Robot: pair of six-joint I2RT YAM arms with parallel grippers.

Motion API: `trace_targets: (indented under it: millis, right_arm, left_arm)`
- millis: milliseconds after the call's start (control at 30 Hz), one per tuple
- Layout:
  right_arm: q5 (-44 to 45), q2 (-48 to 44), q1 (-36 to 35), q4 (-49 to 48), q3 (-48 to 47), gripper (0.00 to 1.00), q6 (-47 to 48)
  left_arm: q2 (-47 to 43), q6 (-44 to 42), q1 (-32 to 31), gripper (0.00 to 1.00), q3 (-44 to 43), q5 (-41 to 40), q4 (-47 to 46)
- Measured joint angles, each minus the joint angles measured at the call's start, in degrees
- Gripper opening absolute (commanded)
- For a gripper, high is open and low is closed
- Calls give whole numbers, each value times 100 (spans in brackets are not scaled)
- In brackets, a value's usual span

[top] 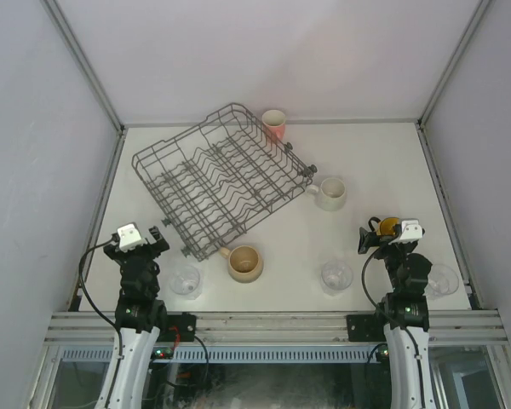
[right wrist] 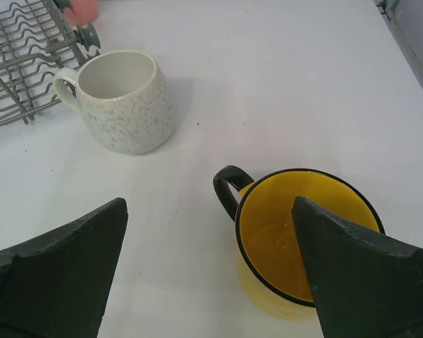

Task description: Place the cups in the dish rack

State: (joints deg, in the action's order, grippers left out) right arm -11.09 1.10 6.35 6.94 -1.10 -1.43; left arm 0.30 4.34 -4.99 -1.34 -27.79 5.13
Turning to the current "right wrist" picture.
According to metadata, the grey wire dish rack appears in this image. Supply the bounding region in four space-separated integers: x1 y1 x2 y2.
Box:
0 1 101 127

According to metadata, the yellow mug black handle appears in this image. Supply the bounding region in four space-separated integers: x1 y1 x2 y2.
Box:
213 165 384 321

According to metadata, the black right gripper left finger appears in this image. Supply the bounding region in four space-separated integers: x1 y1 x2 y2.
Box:
0 198 128 337

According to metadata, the white speckled ceramic mug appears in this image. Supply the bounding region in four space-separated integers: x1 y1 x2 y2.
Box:
52 50 174 156

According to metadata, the pink ceramic cup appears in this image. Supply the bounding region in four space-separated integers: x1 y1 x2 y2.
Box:
62 0 99 26

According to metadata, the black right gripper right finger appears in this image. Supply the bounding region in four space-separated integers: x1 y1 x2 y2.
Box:
292 197 423 337

